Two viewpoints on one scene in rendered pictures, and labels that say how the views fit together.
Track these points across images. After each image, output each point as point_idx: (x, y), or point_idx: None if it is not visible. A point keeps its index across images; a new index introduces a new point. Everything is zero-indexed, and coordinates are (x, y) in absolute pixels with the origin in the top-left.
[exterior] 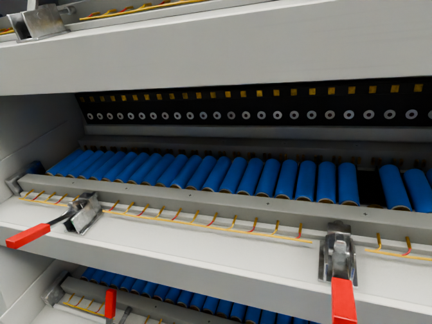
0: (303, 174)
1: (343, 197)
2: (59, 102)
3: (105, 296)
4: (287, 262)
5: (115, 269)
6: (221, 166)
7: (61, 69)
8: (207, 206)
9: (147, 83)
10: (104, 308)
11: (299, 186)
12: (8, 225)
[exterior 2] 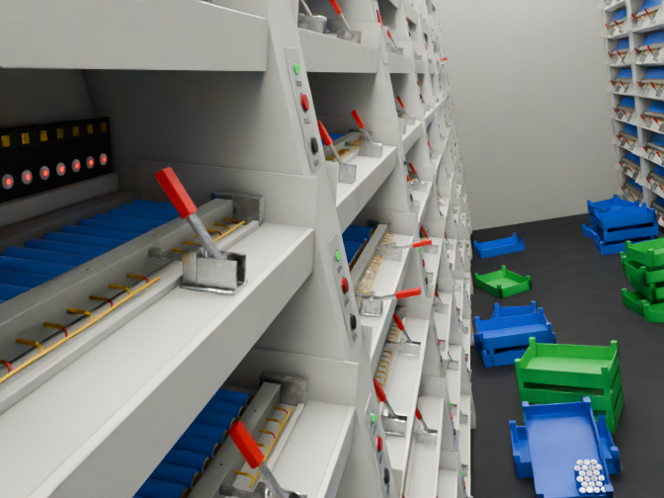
0: None
1: (359, 244)
2: None
3: (376, 385)
4: (391, 265)
5: (388, 324)
6: None
7: (363, 195)
8: (366, 267)
9: (371, 195)
10: None
11: (350, 249)
12: (374, 343)
